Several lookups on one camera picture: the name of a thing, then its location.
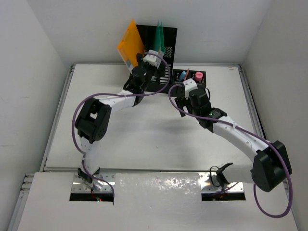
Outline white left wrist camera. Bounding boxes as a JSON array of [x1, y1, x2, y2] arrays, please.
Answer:
[[143, 50, 161, 68]]

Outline white front cover board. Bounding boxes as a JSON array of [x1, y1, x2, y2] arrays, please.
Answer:
[[18, 172, 297, 231]]

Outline green folder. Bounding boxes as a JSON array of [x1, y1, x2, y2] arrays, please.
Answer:
[[153, 21, 165, 56]]

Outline black pen holder box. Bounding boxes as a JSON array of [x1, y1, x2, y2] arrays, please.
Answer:
[[171, 69, 206, 89]]

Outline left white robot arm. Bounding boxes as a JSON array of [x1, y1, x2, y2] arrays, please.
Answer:
[[74, 53, 158, 186]]

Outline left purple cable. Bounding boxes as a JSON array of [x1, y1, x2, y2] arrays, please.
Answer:
[[72, 52, 171, 198]]

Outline purple cable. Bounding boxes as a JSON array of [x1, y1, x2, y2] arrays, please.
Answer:
[[72, 52, 171, 198], [167, 83, 293, 218]]

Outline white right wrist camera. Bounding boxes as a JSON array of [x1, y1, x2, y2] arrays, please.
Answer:
[[183, 78, 198, 99]]

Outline blue clear glue stick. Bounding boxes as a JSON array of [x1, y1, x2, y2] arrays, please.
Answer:
[[178, 71, 186, 82]]

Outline black mesh file organizer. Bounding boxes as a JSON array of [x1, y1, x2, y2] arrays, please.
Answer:
[[136, 24, 178, 93]]

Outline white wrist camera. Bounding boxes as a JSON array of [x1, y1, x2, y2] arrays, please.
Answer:
[[143, 50, 161, 68], [183, 78, 198, 99]]

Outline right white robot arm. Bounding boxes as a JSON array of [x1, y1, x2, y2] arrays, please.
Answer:
[[175, 89, 292, 192]]

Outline orange folder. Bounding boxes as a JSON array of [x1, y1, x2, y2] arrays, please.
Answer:
[[117, 19, 145, 72]]

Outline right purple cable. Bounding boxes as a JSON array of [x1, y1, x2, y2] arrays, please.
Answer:
[[167, 83, 293, 218]]

